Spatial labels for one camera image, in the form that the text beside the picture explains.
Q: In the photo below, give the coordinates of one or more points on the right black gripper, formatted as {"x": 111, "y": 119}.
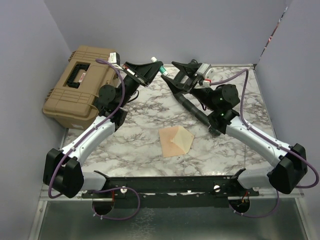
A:
{"x": 191, "y": 69}

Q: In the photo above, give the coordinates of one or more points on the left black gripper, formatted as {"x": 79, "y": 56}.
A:
{"x": 145, "y": 72}

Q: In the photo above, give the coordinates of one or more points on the green white glue stick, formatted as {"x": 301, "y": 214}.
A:
{"x": 162, "y": 69}

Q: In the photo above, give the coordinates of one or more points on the tan paper envelope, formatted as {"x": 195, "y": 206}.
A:
{"x": 175, "y": 141}

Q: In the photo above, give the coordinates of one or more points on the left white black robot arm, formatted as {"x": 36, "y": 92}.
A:
{"x": 63, "y": 168}

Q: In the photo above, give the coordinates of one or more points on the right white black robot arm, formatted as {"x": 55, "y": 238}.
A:
{"x": 220, "y": 106}

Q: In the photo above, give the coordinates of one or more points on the tan plastic tool case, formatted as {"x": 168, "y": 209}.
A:
{"x": 71, "y": 101}

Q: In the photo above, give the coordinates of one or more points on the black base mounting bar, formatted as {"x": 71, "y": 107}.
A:
{"x": 167, "y": 191}

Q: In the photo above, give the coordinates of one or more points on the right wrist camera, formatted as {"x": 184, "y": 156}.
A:
{"x": 205, "y": 74}

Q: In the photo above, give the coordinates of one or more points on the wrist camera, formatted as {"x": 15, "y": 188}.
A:
{"x": 114, "y": 58}
{"x": 205, "y": 74}

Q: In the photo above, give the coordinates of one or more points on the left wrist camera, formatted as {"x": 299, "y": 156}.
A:
{"x": 114, "y": 58}

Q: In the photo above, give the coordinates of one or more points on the aluminium frame rail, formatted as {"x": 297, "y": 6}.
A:
{"x": 45, "y": 197}

